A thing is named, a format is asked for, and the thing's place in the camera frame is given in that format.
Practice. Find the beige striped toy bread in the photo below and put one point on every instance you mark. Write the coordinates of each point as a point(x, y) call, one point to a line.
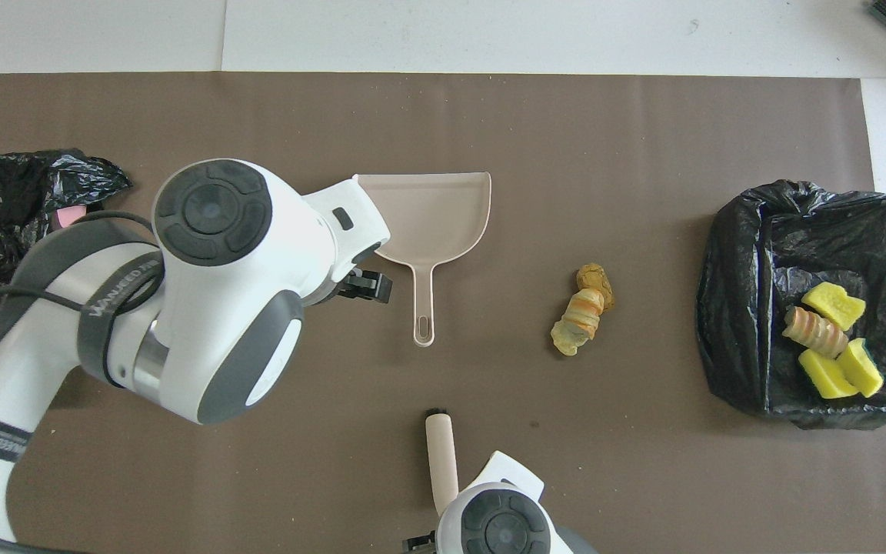
point(814, 331)

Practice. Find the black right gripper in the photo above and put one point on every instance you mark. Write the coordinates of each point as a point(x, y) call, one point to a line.
point(421, 545)

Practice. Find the brown toy bread chunk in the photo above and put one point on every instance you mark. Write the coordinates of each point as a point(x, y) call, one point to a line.
point(593, 277)

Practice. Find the black bag lined trash bin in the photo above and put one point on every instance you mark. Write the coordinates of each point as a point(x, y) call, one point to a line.
point(751, 308)

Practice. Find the brown table mat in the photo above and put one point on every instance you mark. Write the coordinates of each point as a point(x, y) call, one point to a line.
point(566, 138)

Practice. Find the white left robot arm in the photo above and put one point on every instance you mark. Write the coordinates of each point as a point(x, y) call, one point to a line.
point(220, 308)

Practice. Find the beige plastic dustpan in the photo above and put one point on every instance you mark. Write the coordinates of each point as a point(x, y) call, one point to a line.
point(443, 215)

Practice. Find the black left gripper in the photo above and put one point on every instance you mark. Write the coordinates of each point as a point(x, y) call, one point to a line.
point(358, 265)

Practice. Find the orange striped toy croissant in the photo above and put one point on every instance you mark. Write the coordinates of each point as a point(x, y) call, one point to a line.
point(585, 312)

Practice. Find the beige hand brush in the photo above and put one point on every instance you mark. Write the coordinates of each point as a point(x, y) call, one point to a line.
point(441, 454)

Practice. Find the notched yellow sponge piece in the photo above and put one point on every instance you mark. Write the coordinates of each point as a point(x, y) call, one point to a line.
point(835, 305)

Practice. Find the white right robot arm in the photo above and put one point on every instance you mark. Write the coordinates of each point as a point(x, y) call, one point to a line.
point(501, 523)

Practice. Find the pink plastic bin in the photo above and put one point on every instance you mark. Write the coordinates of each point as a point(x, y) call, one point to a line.
point(64, 218)

